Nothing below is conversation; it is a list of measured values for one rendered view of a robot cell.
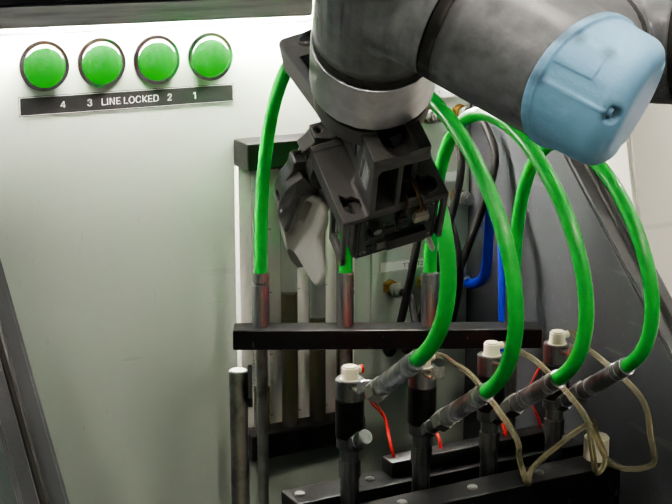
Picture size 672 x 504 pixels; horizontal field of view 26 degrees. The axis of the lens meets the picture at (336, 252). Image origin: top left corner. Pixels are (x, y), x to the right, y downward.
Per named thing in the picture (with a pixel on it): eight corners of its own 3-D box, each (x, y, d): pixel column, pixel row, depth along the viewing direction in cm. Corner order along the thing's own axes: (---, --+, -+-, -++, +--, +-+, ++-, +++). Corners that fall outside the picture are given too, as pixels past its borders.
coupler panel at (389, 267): (383, 336, 168) (386, 68, 161) (369, 329, 171) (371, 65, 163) (478, 321, 174) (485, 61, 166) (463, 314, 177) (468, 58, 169)
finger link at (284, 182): (265, 234, 99) (304, 153, 93) (258, 216, 100) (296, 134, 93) (326, 227, 101) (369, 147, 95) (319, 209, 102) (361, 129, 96)
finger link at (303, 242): (284, 323, 101) (325, 246, 95) (257, 254, 104) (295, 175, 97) (324, 317, 103) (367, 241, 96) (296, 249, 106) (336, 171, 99)
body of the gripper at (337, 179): (335, 273, 94) (341, 168, 84) (292, 169, 98) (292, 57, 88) (444, 240, 96) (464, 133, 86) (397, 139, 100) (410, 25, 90)
